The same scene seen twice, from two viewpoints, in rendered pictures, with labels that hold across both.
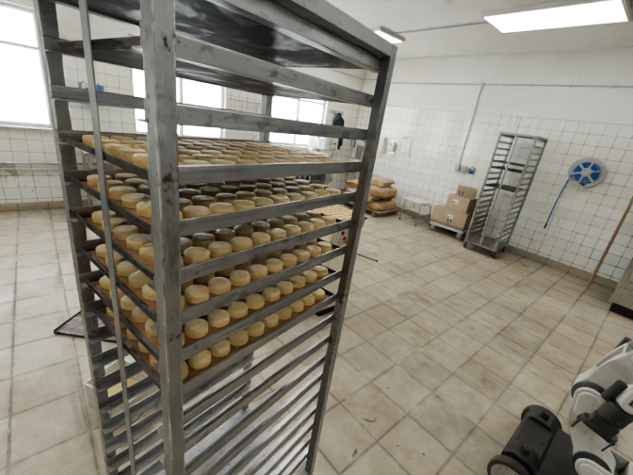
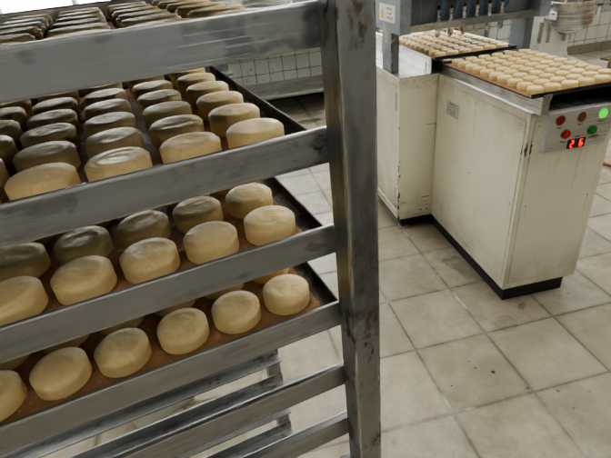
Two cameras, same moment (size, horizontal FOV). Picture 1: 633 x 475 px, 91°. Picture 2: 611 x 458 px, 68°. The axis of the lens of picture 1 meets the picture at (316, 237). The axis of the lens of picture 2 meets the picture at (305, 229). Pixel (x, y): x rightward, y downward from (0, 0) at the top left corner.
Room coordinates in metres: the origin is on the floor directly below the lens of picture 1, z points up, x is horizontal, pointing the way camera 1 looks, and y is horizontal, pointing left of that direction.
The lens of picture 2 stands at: (0.64, -0.27, 1.36)
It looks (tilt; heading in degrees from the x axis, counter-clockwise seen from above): 31 degrees down; 34
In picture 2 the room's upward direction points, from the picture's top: 6 degrees counter-clockwise
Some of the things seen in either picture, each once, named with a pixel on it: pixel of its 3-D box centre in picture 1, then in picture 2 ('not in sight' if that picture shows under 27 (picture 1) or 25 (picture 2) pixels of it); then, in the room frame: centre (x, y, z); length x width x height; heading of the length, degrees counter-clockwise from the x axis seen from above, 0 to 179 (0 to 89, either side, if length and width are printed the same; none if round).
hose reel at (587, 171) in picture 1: (575, 196); not in sight; (4.55, -3.58, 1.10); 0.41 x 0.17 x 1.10; 43
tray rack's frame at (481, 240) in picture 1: (503, 194); not in sight; (4.88, -2.78, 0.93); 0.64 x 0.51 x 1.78; 136
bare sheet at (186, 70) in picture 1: (235, 78); not in sight; (0.82, 0.25, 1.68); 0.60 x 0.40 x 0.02; 144
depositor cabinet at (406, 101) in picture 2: not in sight; (414, 116); (3.38, 0.66, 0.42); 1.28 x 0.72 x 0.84; 43
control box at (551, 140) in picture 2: (348, 236); (575, 127); (2.39, -0.25, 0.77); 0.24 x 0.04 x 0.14; 133
